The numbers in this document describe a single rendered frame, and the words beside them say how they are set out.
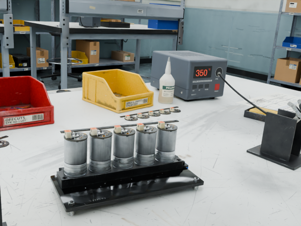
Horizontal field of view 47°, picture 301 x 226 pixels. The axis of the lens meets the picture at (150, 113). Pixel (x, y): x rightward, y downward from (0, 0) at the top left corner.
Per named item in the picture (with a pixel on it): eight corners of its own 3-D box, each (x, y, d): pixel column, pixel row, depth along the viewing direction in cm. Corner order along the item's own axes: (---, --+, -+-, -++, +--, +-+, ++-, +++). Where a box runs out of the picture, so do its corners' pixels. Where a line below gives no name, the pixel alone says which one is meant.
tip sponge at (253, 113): (289, 120, 71) (290, 112, 70) (280, 126, 66) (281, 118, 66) (253, 111, 75) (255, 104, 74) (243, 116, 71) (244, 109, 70)
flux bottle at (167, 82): (168, 105, 75) (172, 58, 72) (154, 102, 77) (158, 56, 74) (175, 102, 78) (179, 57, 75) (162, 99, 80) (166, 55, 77)
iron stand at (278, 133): (272, 186, 50) (324, 147, 44) (235, 138, 54) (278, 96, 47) (292, 175, 54) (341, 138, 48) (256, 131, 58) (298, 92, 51)
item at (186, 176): (172, 164, 46) (173, 156, 46) (203, 190, 40) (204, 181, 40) (49, 184, 39) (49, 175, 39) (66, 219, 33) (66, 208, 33)
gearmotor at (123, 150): (136, 174, 41) (139, 132, 39) (116, 177, 39) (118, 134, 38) (127, 165, 43) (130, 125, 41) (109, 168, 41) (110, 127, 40)
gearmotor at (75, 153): (89, 181, 38) (90, 137, 36) (67, 185, 37) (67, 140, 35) (83, 172, 40) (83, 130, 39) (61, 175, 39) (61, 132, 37)
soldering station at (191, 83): (223, 99, 84) (229, 59, 81) (186, 103, 77) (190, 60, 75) (184, 85, 96) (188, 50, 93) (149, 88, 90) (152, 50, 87)
